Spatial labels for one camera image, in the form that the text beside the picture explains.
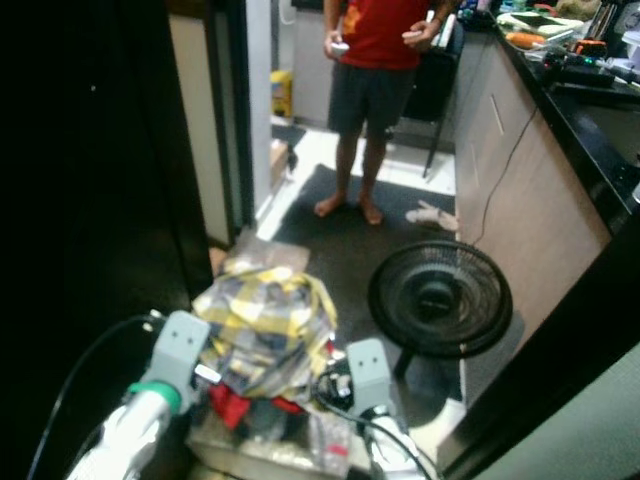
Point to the yellow grey plaid shirt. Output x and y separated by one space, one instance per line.
265 320

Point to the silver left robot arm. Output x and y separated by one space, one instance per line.
130 440

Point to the red cloth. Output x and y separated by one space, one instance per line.
235 405

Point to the silvery laundry box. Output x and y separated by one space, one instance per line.
260 455

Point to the flat brown cardboard sheet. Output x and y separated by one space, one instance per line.
260 255

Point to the black round floor fan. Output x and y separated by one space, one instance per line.
440 300

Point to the black floor mat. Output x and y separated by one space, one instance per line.
345 245

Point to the beige sandal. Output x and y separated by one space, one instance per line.
446 221
425 212

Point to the small brown cardboard box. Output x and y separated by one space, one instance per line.
278 160

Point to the dark tall fridge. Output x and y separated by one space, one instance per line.
100 150

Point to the beige cabinet with black counter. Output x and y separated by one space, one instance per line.
530 200

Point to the yellow box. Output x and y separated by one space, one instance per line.
281 93

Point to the black chair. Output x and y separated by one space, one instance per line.
435 90

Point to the person in red shirt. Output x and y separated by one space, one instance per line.
375 50

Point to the orange item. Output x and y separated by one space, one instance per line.
525 41

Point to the white green tray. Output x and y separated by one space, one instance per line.
540 23

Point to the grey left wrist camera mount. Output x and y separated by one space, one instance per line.
180 350

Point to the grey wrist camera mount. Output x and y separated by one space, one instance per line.
180 350
370 375

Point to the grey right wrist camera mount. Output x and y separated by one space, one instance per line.
370 375

